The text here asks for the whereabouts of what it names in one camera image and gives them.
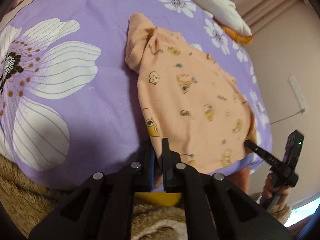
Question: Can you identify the orange cartoon print garment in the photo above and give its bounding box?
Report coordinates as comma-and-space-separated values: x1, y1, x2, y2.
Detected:
125, 13, 257, 174

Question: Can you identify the person's right hand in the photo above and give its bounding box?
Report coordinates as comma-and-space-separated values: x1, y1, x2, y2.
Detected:
261, 173, 291, 209

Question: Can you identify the white power strip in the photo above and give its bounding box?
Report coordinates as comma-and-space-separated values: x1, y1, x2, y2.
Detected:
288, 75, 308, 113

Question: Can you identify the brown fuzzy blanket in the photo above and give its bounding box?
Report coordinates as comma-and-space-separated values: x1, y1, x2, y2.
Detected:
1, 157, 188, 239

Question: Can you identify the purple floral bed sheet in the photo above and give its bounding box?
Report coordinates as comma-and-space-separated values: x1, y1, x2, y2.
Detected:
1, 0, 272, 190

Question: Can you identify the white plush goose toy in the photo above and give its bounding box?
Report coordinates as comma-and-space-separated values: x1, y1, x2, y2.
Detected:
192, 0, 253, 44

